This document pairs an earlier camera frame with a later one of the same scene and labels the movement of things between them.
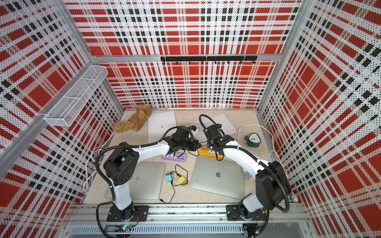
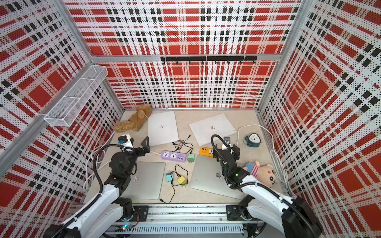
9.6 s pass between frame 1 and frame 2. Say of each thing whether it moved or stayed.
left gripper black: moved
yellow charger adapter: stayed
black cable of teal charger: stayed
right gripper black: moved
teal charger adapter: stayed
